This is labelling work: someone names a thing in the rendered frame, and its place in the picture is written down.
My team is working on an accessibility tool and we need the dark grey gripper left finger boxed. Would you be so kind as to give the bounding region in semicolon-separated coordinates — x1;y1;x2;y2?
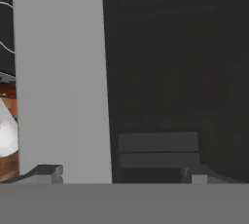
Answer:
1;164;64;185

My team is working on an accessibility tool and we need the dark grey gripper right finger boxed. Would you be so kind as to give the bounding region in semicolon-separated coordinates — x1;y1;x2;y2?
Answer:
179;165;242;185

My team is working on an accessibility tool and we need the white bowl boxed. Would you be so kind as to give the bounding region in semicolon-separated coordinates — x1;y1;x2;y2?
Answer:
0;97;19;158

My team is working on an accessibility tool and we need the black hob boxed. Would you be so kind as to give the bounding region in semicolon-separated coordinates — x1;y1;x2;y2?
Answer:
0;0;17;77

